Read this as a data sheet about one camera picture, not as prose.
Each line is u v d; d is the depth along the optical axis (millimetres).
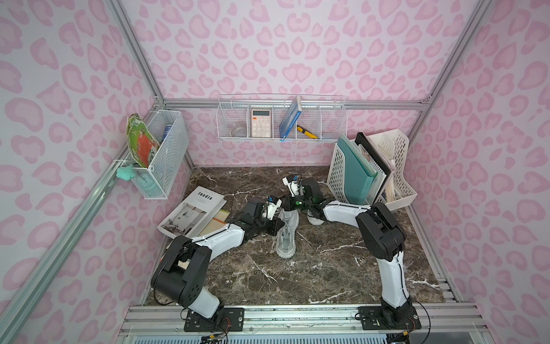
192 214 955
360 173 766
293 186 881
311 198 783
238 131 949
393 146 929
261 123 951
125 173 619
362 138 884
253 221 709
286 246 859
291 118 881
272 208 817
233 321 728
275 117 996
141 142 746
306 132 977
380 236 542
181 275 445
